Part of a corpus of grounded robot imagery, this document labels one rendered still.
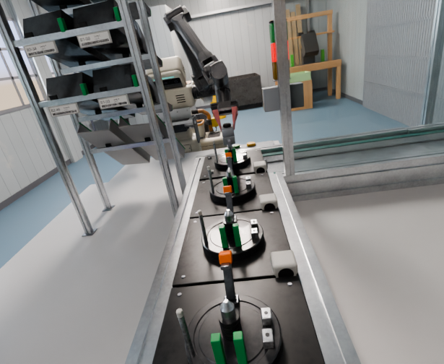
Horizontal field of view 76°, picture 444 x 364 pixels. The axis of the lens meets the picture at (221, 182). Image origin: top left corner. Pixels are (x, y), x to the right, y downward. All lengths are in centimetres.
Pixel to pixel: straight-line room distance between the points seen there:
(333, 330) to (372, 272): 28
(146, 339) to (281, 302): 23
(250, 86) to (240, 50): 145
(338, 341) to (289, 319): 7
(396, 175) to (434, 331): 54
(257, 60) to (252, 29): 75
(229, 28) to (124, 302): 804
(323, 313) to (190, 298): 23
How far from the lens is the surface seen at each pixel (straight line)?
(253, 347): 45
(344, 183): 102
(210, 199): 84
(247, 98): 732
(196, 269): 60
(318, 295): 55
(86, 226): 109
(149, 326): 56
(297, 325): 49
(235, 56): 844
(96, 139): 112
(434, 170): 113
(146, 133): 104
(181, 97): 178
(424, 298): 72
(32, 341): 81
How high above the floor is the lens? 135
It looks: 24 degrees down
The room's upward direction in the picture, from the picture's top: 10 degrees counter-clockwise
